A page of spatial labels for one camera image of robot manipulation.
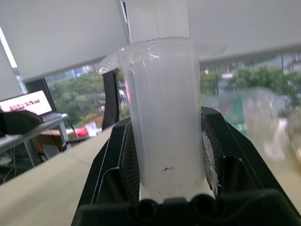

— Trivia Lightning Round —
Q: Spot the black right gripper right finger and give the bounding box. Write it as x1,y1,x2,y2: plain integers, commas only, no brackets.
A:
200,106,286,197

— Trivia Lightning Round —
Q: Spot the brown cardboard box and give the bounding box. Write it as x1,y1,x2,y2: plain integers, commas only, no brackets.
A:
32,129,79,153

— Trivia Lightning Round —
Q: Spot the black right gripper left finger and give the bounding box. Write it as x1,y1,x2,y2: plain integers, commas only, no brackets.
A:
79,117,141,206

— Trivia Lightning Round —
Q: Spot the grey office desk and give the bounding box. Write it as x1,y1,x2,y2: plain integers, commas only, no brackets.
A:
0,113,71,167

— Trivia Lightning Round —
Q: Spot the translucent plastic syringe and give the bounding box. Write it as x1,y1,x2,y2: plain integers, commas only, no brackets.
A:
95,0,228,199

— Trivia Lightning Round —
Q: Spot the black window post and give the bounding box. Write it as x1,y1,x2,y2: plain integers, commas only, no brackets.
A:
102,69,121,130

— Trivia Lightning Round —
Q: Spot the clear plastic cup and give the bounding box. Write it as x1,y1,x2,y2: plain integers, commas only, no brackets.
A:
202,86,301,163

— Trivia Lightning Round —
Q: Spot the red bag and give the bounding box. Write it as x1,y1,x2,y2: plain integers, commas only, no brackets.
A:
74,126,90,137

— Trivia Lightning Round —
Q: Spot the open laptop computer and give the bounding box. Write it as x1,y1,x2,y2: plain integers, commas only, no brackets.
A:
0,89,68,122

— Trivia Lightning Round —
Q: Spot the black office chair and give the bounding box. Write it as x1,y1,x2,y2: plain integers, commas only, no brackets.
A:
0,110,44,138

